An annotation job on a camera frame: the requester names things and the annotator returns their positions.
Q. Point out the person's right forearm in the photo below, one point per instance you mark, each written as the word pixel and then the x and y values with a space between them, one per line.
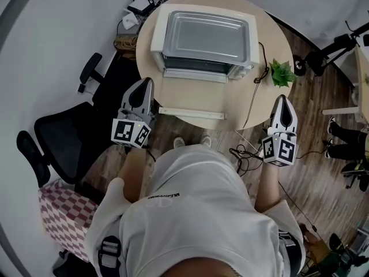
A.
pixel 268 183

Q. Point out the white t-shirt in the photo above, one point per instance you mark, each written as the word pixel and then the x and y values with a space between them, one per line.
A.
pixel 201 212

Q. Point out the pink checkered box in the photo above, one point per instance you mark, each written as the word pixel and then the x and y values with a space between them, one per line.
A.
pixel 66 215

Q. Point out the black swivel chair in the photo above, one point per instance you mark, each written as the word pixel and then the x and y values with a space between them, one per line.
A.
pixel 356 172

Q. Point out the small white device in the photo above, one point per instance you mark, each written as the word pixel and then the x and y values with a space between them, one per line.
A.
pixel 130 20

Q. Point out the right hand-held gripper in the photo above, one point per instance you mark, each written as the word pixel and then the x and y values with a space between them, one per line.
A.
pixel 279 150

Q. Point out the person's left shoe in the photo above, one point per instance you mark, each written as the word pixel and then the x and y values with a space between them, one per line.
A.
pixel 178 142

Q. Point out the black equipment rig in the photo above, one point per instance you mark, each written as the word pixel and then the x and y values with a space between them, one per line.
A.
pixel 343 255

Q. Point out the person's left forearm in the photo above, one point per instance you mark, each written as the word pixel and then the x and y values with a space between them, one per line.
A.
pixel 135 172

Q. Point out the white toaster oven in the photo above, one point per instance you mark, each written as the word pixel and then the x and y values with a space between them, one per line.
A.
pixel 157 33

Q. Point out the white storage crate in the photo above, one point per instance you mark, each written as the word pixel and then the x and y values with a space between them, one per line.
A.
pixel 363 237

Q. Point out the green plant in white pot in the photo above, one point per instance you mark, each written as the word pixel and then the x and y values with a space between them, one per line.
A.
pixel 282 72

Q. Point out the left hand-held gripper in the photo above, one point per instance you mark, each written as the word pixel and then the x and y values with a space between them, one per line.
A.
pixel 127 131

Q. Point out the white router with black antennas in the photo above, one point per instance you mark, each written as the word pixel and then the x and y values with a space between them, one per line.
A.
pixel 141 4

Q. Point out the black mesh office chair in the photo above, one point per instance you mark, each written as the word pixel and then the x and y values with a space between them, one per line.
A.
pixel 66 143

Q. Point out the person's right shoe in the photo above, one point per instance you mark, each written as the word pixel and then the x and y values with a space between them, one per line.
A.
pixel 205 138

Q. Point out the person's chin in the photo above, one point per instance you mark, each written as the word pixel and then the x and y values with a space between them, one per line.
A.
pixel 207 271

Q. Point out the person's shoe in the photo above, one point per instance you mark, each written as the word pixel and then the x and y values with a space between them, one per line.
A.
pixel 205 138
pixel 178 142
pixel 328 149
pixel 331 125

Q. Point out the grey metal baking tray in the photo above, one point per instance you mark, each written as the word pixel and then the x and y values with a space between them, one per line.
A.
pixel 204 36

